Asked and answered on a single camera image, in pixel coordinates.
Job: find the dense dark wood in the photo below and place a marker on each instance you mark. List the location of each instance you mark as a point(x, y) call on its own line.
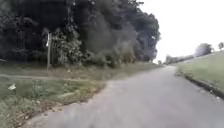
point(96, 30)

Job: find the grey asphalt road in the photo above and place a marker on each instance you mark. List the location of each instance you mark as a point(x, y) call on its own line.
point(146, 100)

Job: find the grass verge with leaves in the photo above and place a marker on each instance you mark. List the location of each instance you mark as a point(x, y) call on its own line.
point(40, 91)

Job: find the distant round tree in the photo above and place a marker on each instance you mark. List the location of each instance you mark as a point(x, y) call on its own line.
point(203, 49)

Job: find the dark kerb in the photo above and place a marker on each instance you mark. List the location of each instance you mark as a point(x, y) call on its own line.
point(203, 85)

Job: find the grass bank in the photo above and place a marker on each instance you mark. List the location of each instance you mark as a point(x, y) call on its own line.
point(206, 68)

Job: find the pale post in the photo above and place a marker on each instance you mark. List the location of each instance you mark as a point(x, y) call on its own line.
point(49, 50)

